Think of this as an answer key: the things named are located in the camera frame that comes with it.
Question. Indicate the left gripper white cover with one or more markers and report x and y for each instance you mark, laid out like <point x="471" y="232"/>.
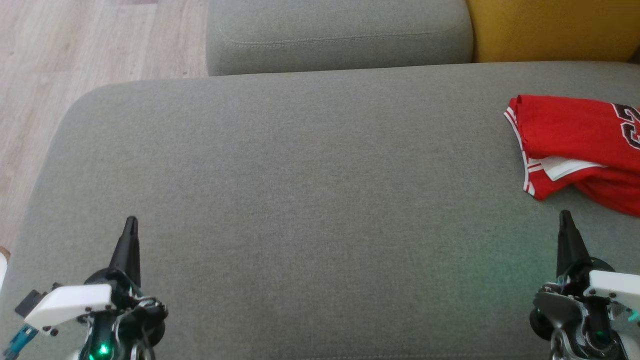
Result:
<point x="70" y="305"/>

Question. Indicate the red shorts with white stripe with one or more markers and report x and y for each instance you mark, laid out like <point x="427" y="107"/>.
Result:
<point x="620" y="197"/>

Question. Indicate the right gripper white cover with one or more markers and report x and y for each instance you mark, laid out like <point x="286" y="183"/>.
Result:
<point x="610" y="290"/>

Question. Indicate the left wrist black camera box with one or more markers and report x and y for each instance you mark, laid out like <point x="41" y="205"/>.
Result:
<point x="32" y="300"/>

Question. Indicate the white object with brown rim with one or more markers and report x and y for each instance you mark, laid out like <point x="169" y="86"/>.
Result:
<point x="3" y="267"/>

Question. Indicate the red jersey with white sleeves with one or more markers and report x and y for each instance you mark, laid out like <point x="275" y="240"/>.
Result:
<point x="565" y="130"/>

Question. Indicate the small grey sofa seat cushion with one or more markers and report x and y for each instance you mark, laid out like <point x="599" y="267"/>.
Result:
<point x="340" y="35"/>

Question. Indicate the yellow sofa backrest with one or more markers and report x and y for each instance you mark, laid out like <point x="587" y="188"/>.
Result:
<point x="550" y="30"/>

